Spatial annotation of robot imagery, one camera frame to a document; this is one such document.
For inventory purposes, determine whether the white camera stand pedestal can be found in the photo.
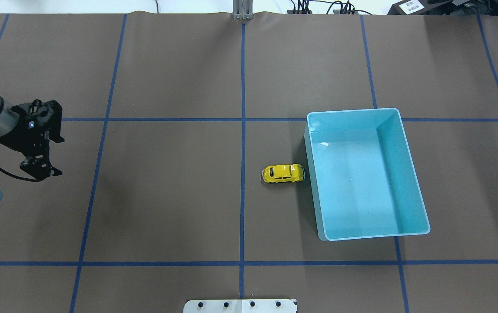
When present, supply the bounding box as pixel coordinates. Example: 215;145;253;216
183;299;298;313

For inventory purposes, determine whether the black box with label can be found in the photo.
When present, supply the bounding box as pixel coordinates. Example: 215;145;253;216
387;0;432;16

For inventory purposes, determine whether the yellow beetle toy car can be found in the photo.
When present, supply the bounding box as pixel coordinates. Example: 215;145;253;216
261;163;306;184

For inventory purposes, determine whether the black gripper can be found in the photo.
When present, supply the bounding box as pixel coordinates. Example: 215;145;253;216
11;99;64;181

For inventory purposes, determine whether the aluminium frame post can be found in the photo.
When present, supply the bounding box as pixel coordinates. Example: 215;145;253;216
232;0;254;20

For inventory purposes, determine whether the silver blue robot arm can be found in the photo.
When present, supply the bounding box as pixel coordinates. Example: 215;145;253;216
0;95;64;183

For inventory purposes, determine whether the light blue plastic bin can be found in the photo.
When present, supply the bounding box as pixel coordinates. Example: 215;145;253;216
304;108;431;241

